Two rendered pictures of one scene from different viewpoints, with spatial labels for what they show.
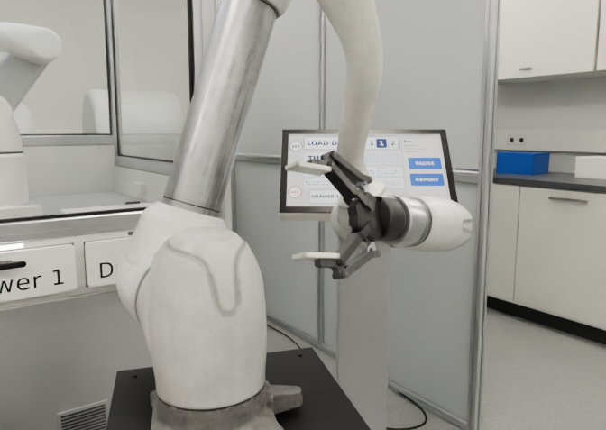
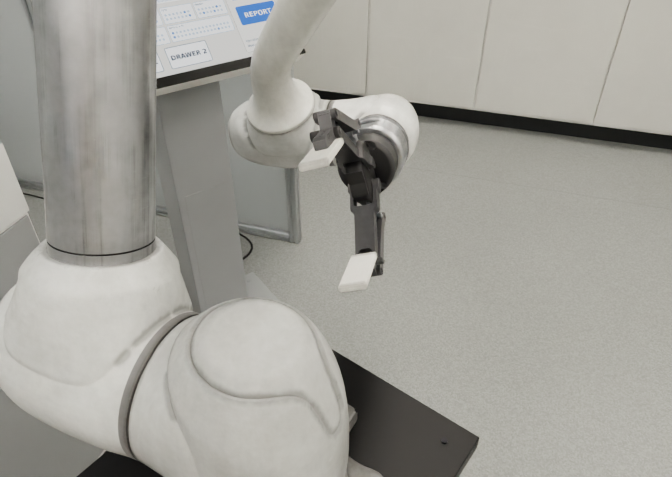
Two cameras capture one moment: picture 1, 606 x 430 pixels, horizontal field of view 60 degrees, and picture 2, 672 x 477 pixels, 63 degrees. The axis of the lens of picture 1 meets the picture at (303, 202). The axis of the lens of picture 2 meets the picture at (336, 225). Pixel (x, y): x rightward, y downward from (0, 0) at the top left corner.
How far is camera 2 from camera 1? 0.54 m
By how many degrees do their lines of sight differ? 44
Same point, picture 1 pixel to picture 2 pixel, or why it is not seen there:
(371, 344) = (220, 216)
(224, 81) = (120, 14)
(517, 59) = not seen: outside the picture
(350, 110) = (305, 13)
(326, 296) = not seen: hidden behind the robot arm
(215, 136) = (133, 126)
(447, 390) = (264, 210)
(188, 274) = (287, 423)
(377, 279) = (214, 146)
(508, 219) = not seen: outside the picture
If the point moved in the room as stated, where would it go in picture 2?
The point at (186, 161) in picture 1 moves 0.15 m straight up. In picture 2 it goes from (93, 186) to (38, 9)
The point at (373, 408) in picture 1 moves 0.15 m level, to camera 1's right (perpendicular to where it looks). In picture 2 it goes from (232, 274) to (274, 255)
